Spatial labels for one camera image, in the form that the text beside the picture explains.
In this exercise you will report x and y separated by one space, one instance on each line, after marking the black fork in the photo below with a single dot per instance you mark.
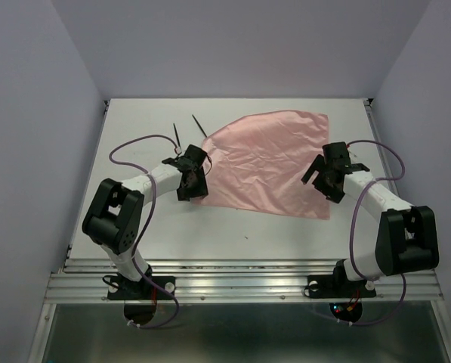
199 126

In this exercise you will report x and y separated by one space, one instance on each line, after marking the black spoon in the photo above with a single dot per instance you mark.
178 141

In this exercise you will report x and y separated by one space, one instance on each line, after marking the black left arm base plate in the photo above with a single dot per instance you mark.
122 289

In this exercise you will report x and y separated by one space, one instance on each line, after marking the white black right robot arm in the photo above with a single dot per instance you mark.
407 236

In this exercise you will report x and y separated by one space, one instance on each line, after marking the aluminium frame rail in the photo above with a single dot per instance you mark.
196 281

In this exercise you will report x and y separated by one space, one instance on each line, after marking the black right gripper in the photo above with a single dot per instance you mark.
332 193

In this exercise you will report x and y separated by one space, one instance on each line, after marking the pink satin napkin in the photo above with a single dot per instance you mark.
258 161

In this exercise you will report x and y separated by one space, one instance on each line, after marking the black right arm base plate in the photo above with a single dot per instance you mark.
326 287

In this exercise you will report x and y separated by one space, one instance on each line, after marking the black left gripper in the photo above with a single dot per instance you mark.
200 190

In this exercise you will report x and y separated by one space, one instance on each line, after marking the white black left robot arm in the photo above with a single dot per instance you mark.
114 216

